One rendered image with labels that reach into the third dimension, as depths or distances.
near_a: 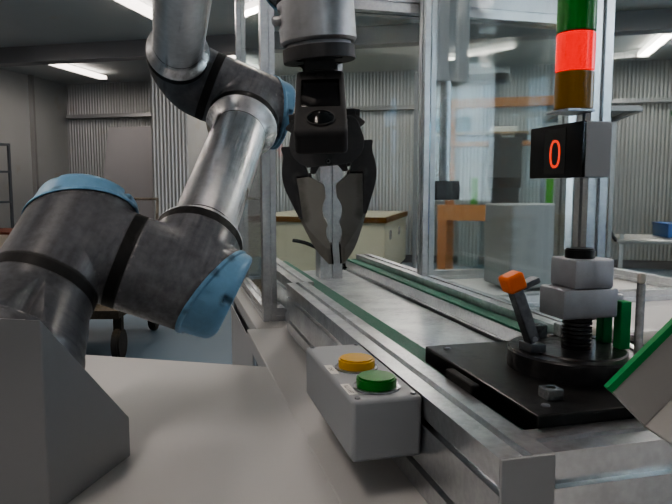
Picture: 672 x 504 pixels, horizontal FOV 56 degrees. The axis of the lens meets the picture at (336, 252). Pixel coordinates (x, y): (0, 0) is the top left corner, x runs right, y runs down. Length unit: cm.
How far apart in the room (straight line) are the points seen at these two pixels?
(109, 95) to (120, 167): 140
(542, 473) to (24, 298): 50
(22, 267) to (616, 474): 58
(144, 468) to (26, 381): 18
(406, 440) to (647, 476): 21
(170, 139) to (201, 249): 795
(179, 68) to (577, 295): 66
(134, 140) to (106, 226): 1024
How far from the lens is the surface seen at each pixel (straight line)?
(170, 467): 74
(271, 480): 69
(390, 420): 62
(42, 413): 64
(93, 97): 1189
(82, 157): 1195
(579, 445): 54
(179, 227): 77
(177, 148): 864
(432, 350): 75
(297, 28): 62
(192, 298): 73
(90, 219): 75
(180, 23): 89
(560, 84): 91
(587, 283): 68
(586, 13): 93
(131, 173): 1084
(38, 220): 75
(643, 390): 50
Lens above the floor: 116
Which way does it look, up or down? 6 degrees down
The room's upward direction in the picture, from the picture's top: straight up
